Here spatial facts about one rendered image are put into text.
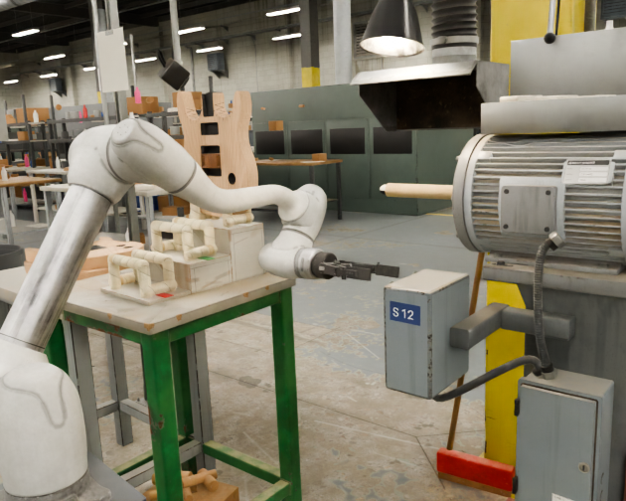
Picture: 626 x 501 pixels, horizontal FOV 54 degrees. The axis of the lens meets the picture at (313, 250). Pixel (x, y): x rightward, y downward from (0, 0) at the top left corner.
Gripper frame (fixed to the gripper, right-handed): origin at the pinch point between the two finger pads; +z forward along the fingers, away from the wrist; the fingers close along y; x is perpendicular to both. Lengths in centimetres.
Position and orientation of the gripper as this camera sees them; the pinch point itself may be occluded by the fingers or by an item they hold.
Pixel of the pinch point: (381, 272)
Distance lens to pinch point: 161.2
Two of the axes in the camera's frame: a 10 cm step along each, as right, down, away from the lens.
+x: 0.6, -10.0, -0.8
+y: -6.3, 0.2, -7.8
